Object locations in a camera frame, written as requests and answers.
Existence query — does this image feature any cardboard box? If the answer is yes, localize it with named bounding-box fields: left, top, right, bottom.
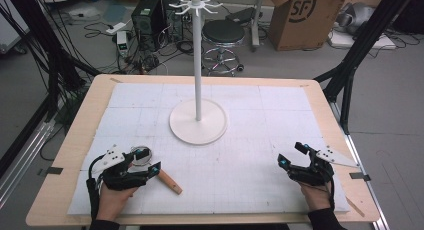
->
left=267, top=0, right=347, bottom=52

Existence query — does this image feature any grey metal stand post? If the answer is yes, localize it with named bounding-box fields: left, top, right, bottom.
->
left=250, top=0, right=265, bottom=52

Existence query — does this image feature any person's left hand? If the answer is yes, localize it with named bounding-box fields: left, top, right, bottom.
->
left=95, top=182, right=140, bottom=222

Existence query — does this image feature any white cabinet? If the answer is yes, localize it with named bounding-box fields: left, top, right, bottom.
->
left=0, top=8, right=30, bottom=55

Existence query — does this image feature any white grid mat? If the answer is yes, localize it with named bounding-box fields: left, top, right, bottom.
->
left=67, top=82, right=352, bottom=216

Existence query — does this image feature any black round stool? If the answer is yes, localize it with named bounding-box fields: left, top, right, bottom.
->
left=201, top=19, right=246, bottom=77

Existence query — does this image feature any white device with green display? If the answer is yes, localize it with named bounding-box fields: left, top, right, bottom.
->
left=116, top=30, right=130, bottom=57

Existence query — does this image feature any white power strip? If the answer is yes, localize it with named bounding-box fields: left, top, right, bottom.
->
left=105, top=21, right=127, bottom=36

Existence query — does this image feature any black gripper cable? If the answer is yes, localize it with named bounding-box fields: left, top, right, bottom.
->
left=85, top=154, right=105, bottom=222
left=327, top=180, right=336, bottom=211

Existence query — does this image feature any white flat board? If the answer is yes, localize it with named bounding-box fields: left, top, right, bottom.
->
left=327, top=29, right=398, bottom=51

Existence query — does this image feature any black flat case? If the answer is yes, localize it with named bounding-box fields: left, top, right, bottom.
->
left=225, top=6, right=257, bottom=25

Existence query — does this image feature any person's right hand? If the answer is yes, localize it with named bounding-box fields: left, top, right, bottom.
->
left=299, top=183, right=335, bottom=213

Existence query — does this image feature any white hook rack stand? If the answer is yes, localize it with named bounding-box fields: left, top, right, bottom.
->
left=168, top=0, right=229, bottom=146

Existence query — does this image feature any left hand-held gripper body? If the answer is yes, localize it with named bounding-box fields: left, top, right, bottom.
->
left=90, top=144, right=158, bottom=192

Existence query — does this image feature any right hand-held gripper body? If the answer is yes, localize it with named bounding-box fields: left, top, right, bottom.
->
left=286, top=145, right=361, bottom=187

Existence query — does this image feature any aluminium rail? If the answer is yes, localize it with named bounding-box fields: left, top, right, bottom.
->
left=329, top=101, right=390, bottom=230
left=0, top=119, right=57, bottom=208

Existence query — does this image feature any black frame stand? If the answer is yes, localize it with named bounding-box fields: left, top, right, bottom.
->
left=314, top=0, right=418, bottom=135
left=0, top=0, right=102, bottom=122

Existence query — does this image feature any black computer tower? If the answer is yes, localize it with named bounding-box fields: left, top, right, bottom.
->
left=131, top=0, right=185, bottom=53

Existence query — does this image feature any grey rounded device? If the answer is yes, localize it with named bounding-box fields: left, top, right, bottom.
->
left=335, top=2, right=377, bottom=35

